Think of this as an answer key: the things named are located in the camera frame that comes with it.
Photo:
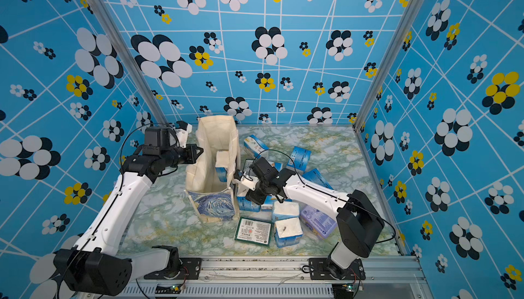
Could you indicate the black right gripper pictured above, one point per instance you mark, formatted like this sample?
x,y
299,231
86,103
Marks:
x,y
254,197

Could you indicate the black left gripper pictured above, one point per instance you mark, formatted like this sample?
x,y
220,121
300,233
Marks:
x,y
193,155

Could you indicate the blue white front tissue pack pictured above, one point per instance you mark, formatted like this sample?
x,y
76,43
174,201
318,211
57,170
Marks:
x,y
243,203

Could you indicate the blue white tissue box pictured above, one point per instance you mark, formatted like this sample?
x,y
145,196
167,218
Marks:
x,y
255,148

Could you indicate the blue tissue pack white top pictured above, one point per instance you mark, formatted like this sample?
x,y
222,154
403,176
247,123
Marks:
x,y
288,232

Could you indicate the cream canvas tote bag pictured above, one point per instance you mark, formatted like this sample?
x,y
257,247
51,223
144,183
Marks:
x,y
213,200

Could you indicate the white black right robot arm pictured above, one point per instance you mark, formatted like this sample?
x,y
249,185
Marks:
x,y
359,224

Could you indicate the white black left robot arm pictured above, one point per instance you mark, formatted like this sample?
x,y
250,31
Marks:
x,y
92,266

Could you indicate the colourful small tissue pack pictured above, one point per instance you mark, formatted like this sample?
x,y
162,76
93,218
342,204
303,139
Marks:
x,y
269,203

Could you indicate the green white tissue pack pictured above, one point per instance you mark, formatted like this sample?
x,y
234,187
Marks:
x,y
247,165

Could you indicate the blue tissue pack rear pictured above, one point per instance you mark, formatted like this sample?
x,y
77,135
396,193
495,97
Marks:
x,y
299,159

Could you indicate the blue flat tissue pack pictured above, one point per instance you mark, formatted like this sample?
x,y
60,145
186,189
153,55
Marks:
x,y
316,177

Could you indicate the green flat tissue pack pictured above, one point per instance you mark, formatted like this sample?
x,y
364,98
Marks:
x,y
253,231

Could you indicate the purple tissue pack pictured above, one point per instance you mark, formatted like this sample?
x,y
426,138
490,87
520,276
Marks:
x,y
318,222

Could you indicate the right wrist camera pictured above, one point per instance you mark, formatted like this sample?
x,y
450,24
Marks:
x,y
245,184

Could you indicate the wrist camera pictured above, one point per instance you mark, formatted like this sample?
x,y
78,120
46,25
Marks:
x,y
182,131
245,184

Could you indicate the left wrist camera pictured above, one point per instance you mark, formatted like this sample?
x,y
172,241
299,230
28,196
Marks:
x,y
182,131

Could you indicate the aluminium front rail frame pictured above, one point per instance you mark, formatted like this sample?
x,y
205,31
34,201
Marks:
x,y
283,277

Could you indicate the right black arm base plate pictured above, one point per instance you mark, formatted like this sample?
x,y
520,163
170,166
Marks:
x,y
323,269

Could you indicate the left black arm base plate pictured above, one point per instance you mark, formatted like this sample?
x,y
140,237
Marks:
x,y
187,268

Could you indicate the left aluminium corner post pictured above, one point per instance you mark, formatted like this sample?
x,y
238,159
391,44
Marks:
x,y
107,21

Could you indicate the aluminium corner post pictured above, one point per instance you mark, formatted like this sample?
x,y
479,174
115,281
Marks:
x,y
389,57
107,21

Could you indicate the right aluminium corner post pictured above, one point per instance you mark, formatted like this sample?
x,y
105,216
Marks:
x,y
389,57

